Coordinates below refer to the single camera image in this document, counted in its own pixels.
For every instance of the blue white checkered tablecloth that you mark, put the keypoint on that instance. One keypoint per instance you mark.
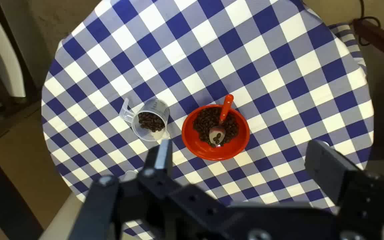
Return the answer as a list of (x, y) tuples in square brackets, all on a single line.
[(291, 78)]

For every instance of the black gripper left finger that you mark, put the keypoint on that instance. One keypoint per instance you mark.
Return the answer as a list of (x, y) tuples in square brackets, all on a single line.
[(158, 163)]

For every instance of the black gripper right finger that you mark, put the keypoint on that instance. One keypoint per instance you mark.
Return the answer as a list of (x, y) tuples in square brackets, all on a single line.
[(351, 189)]

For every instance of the red plastic bowl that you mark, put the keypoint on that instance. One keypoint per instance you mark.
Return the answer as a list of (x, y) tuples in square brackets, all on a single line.
[(209, 139)]

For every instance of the clear plastic measuring jar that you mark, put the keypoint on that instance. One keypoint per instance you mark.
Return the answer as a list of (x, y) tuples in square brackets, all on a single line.
[(150, 123)]

